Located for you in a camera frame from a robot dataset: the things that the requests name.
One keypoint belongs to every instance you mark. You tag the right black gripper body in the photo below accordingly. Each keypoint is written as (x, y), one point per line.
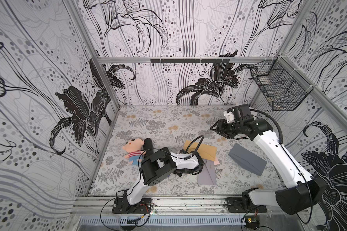
(225, 125)

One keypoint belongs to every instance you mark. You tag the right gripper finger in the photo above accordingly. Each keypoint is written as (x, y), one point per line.
(227, 134)
(220, 127)

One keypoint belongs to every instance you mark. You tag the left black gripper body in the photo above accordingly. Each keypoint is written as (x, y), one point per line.
(180, 171)

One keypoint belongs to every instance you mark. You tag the yellow kraft envelope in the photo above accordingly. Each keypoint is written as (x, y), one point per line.
(206, 151)

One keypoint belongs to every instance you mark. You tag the dark grey envelope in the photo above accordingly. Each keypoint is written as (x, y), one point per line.
(247, 160)

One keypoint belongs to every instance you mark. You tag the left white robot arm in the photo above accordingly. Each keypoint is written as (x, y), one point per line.
(155, 165)

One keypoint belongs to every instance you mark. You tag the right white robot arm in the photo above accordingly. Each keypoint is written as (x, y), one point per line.
(302, 190)

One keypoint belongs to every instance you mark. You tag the lilac grey envelope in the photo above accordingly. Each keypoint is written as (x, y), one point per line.
(208, 174)

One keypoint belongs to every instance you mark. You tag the pink envelope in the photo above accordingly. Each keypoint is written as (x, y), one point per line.
(216, 162)

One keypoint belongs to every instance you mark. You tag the pink plush doll toy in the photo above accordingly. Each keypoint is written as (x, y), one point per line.
(134, 150)

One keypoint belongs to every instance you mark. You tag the small electronics board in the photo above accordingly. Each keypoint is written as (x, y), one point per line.
(251, 222)

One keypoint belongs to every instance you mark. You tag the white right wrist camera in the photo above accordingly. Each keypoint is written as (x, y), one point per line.
(229, 115)

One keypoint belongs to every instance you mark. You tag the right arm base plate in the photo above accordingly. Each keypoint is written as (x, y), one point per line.
(241, 205)

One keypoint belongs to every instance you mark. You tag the black wire mesh basket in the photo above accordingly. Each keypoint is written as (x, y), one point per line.
(282, 86)

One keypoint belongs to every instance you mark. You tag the black bar on rail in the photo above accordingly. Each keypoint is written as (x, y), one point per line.
(187, 61)

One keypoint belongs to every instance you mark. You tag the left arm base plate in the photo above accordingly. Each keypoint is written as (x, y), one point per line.
(121, 206)

